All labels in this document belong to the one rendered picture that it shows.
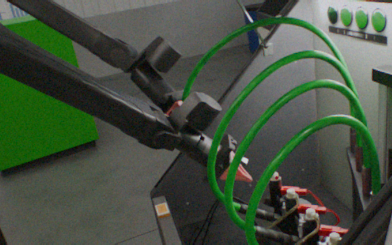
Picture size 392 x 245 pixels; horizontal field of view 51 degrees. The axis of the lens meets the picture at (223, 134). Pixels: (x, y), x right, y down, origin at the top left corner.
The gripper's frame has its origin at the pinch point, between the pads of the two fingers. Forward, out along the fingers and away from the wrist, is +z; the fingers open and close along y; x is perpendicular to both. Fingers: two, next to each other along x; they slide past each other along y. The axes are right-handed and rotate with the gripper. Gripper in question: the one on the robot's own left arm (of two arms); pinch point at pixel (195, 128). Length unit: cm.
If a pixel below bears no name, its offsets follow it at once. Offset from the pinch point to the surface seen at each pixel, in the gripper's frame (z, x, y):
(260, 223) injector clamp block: 25.4, 6.0, 1.6
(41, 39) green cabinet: -207, 150, 183
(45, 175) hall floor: -125, 235, 167
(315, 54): 10.2, -31.3, -6.6
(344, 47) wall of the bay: 9.5, -31.6, 26.6
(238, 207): 19.6, -1.7, -12.7
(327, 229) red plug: 33.6, -10.6, -10.2
